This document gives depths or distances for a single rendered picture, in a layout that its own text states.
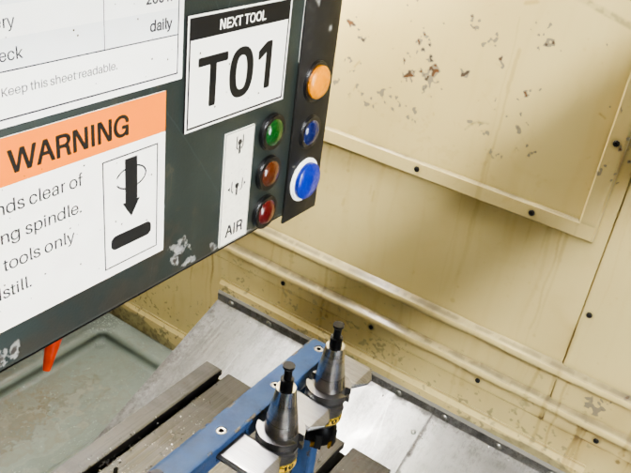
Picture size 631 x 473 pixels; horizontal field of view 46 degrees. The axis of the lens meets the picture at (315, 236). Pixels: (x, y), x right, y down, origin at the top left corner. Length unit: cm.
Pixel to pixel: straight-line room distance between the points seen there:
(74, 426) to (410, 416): 80
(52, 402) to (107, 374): 16
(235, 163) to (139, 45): 13
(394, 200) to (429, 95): 22
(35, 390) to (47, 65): 165
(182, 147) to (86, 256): 9
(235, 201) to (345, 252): 101
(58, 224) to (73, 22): 10
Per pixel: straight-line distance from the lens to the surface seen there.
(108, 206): 42
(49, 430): 188
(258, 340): 172
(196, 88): 45
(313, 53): 54
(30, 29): 36
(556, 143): 125
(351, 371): 108
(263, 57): 49
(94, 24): 38
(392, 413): 159
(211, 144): 48
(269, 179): 53
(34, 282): 41
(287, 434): 94
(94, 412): 191
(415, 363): 156
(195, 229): 49
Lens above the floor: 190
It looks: 30 degrees down
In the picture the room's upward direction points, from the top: 8 degrees clockwise
